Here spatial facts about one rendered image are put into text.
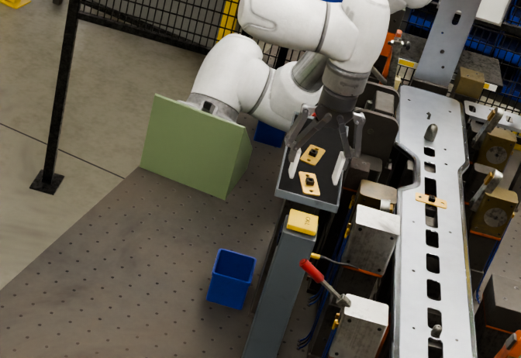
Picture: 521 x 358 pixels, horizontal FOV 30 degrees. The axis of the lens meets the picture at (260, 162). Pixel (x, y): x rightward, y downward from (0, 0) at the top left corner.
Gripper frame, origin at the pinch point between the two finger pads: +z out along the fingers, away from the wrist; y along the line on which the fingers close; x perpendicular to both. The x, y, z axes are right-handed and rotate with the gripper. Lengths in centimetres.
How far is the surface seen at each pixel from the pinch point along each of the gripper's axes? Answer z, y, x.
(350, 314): 14.0, 7.0, -29.5
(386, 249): 13.4, 19.2, -6.8
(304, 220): 4.0, -3.3, -13.9
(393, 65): 6, 36, 73
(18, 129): 120, -71, 192
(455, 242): 20.0, 42.6, 9.3
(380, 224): 9.0, 16.9, -4.0
